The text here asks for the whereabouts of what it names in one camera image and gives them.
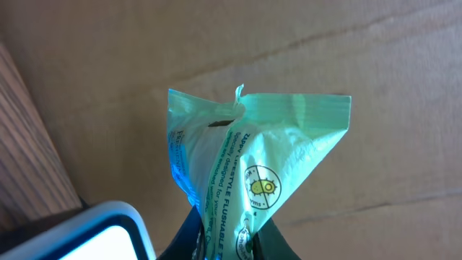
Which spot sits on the white barcode scanner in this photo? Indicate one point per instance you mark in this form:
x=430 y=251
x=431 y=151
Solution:
x=109 y=230

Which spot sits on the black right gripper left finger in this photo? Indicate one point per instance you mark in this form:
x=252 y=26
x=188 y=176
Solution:
x=189 y=242

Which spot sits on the light teal snack packet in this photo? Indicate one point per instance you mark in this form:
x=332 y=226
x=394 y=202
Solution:
x=239 y=162

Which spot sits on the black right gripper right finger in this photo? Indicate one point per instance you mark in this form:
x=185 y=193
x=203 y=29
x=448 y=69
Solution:
x=269 y=244

